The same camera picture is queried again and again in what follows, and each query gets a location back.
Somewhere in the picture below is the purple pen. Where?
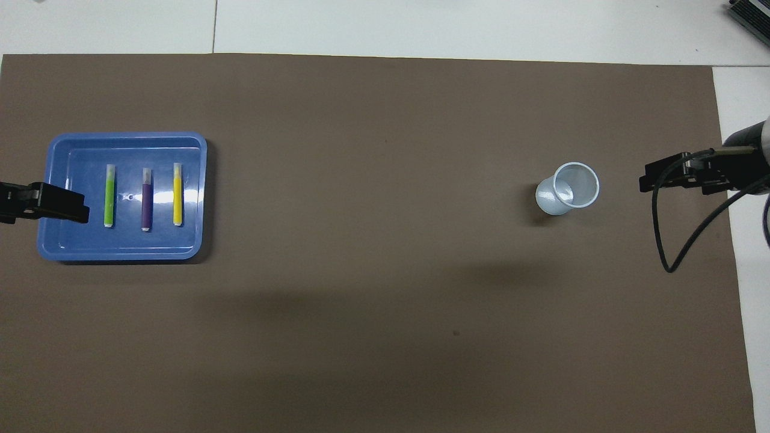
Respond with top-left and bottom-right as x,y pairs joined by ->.
141,168 -> 153,233

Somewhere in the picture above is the green pen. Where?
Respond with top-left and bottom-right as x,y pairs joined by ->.
103,164 -> 116,229

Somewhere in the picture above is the brown table mat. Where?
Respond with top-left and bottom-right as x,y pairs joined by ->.
0,53 -> 757,433

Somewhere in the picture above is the blue plastic tray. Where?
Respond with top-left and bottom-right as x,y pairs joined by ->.
37,132 -> 208,263

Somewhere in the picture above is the clear plastic cup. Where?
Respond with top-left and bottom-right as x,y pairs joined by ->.
535,161 -> 600,216

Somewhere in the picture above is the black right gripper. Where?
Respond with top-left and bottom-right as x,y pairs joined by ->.
638,120 -> 766,195

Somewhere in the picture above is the grey ribbed device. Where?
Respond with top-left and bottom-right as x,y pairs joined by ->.
726,0 -> 770,41

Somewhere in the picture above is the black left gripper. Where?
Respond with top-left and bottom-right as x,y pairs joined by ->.
0,182 -> 91,224

